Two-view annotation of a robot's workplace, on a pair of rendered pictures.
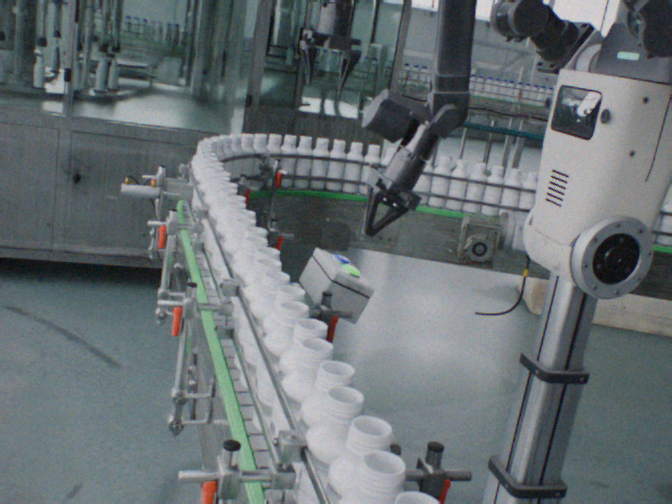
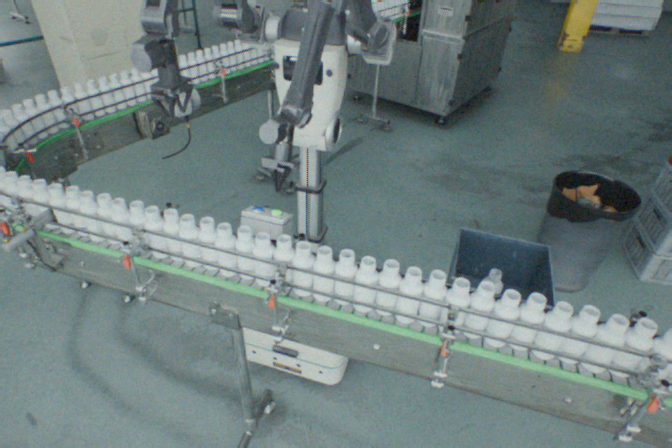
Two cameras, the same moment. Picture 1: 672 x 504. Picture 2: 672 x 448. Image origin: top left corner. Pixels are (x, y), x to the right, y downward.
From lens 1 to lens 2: 1.03 m
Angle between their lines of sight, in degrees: 54
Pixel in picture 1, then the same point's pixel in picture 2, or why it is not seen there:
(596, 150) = (327, 89)
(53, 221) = not seen: outside the picture
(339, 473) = (486, 306)
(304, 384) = (419, 287)
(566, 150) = not seen: hidden behind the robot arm
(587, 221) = (328, 122)
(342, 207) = (60, 145)
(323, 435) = (463, 299)
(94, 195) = not seen: outside the picture
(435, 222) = (120, 122)
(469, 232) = (150, 119)
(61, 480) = (12, 423)
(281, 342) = (373, 277)
